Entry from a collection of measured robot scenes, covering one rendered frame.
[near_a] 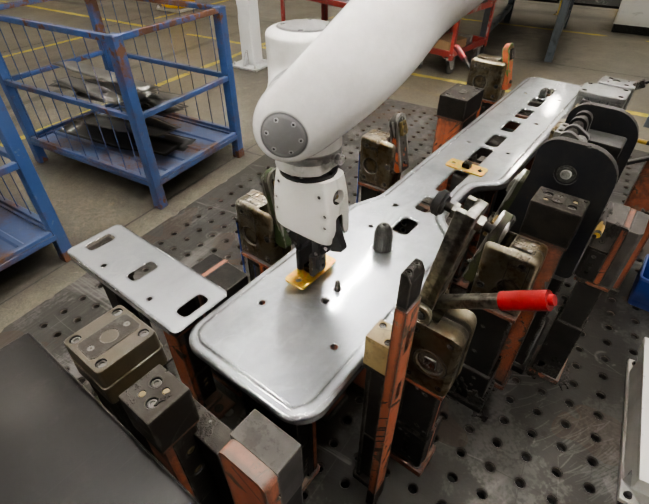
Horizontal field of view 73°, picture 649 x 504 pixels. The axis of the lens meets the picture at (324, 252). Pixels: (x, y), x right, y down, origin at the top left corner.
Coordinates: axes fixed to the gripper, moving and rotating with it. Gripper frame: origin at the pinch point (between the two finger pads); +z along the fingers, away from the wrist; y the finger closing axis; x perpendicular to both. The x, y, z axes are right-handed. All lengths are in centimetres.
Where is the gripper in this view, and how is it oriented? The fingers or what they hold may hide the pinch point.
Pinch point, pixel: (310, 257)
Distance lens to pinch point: 65.4
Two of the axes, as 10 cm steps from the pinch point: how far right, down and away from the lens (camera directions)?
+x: -6.1, 5.0, -6.1
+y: -7.9, -3.9, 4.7
